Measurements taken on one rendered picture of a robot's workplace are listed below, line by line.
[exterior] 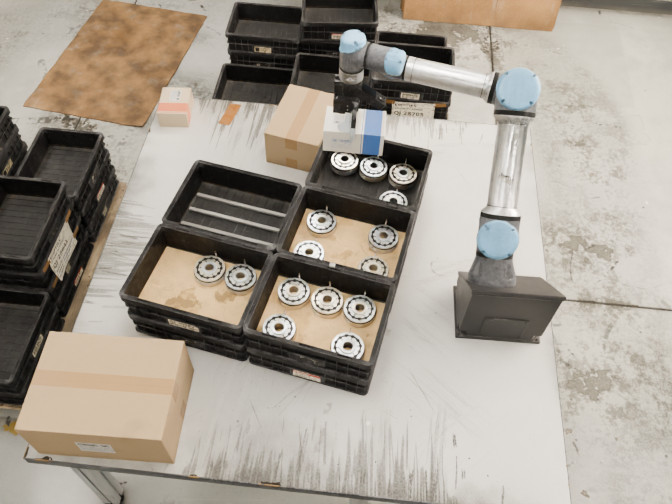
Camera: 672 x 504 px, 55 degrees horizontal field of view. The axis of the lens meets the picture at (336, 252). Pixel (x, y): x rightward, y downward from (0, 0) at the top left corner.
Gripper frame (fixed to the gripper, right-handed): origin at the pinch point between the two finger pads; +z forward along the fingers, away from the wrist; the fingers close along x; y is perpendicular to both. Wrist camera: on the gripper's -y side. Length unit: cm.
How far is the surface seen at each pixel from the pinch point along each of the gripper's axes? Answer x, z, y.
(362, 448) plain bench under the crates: 94, 41, -12
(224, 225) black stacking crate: 25, 28, 42
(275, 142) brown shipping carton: -17.6, 28.1, 31.0
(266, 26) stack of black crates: -151, 72, 60
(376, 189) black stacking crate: 1.9, 28.0, -9.3
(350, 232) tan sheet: 22.9, 27.8, -1.6
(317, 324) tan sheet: 60, 28, 6
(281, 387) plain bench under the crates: 77, 41, 15
